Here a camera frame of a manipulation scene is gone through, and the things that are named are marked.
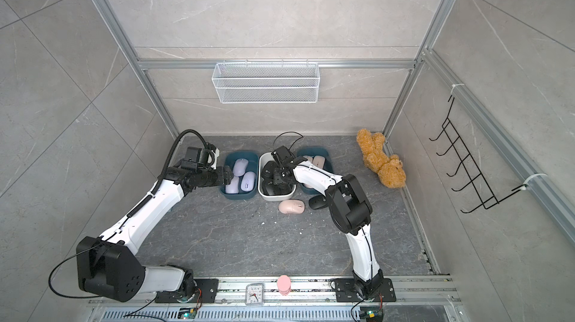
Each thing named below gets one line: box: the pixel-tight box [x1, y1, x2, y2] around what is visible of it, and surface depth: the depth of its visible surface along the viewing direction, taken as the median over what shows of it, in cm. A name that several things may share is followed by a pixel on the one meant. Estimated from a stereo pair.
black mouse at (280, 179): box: [273, 170, 291, 186], surface depth 88 cm
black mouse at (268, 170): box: [261, 160, 278, 181], surface depth 100 cm
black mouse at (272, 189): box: [263, 181, 282, 196], surface depth 95 cm
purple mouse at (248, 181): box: [241, 171, 257, 192], surface depth 100 cm
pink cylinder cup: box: [277, 274, 292, 296], surface depth 70 cm
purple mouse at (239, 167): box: [232, 158, 249, 177], surface depth 106 cm
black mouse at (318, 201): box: [308, 194, 328, 210], surface depth 94 cm
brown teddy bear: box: [356, 128, 407, 189], surface depth 99 cm
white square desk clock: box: [244, 283, 266, 308], surface depth 73 cm
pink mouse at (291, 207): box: [277, 199, 306, 215], surface depth 94 cm
